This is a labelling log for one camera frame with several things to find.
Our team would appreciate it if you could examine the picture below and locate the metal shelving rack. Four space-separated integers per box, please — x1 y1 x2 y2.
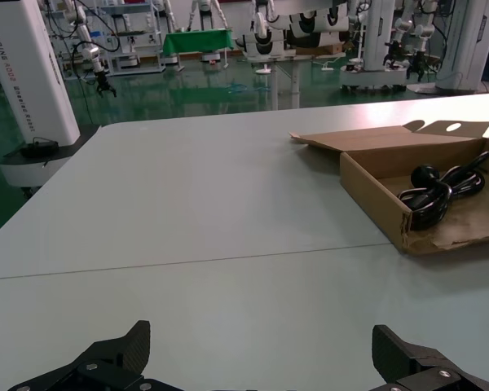
99 0 167 77

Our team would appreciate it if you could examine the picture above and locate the white black curved shell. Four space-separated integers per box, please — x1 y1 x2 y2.
287 10 350 46
240 11 287 57

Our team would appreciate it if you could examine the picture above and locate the small black device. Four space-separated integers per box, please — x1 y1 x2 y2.
20 137 59 160

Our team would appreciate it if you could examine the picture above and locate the grey pedestal table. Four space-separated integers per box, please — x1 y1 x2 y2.
248 51 348 110

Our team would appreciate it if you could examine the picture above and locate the green cloth covered table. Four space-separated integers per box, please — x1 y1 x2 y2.
162 29 234 71

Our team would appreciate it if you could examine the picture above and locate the large white tower robot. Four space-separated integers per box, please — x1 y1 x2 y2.
407 0 489 98

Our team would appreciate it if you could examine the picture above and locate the brown cardboard box torn rim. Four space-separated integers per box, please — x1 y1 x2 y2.
288 119 489 257

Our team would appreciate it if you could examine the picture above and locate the white column wheeled robot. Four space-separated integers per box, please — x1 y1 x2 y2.
0 0 102 200

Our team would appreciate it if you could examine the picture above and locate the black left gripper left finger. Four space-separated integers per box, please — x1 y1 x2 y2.
7 320 152 391

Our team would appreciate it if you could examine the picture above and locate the brown cardboard carton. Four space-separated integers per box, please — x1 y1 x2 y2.
295 42 347 56

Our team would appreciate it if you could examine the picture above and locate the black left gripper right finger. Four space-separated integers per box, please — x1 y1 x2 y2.
368 324 489 391

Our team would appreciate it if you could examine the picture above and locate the white robot arm black gripper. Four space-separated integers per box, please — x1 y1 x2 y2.
63 0 118 98

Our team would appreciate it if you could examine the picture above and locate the white humanoid robot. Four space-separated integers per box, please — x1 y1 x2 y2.
152 0 178 33
250 0 279 36
187 0 229 32

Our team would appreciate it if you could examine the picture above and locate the black power cable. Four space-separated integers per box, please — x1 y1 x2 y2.
398 150 489 234

